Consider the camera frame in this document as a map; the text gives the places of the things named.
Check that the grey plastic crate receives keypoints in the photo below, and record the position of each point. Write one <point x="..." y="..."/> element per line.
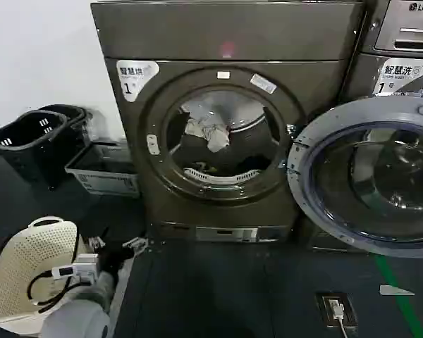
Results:
<point x="102" y="176"/>

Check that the green floor tape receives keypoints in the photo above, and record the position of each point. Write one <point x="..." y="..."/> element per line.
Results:
<point x="398" y="299"/>

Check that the grey front-loading dryer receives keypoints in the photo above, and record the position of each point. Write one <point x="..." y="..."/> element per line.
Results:
<point x="215" y="35"/>

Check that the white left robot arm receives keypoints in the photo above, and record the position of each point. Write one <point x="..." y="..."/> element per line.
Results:
<point x="77" y="313"/>

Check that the silver stacked machine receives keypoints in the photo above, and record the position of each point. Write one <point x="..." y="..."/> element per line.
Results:
<point x="405" y="31"/>

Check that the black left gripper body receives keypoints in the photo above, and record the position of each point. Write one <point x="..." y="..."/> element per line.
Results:
<point x="110" y="261"/>

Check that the white lint filter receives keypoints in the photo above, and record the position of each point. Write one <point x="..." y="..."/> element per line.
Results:
<point x="211" y="177"/>

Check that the grey washer with label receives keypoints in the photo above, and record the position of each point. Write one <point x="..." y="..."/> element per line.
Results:
<point x="364" y="74"/>

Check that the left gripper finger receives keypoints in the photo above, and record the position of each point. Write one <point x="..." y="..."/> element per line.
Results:
<point x="135" y="243"/>
<point x="96" y="242"/>

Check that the dark clothes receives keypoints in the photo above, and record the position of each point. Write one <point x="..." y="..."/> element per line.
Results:
<point x="246" y="162"/>

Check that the large black laundry basket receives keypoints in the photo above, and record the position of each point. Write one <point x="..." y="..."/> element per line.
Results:
<point x="31" y="155"/>

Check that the white cloth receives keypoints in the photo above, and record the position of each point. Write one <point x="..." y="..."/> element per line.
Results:
<point x="211" y="135"/>

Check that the metal floor socket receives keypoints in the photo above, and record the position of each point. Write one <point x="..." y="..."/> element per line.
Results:
<point x="324" y="310"/>

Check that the white floor tape piece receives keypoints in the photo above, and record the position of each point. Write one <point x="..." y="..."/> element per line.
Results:
<point x="395" y="290"/>

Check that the white perforated laundry basket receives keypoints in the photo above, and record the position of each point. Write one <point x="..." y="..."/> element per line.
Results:
<point x="24" y="246"/>

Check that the round glass dryer door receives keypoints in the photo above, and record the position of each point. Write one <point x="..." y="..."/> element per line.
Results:
<point x="303" y="176"/>

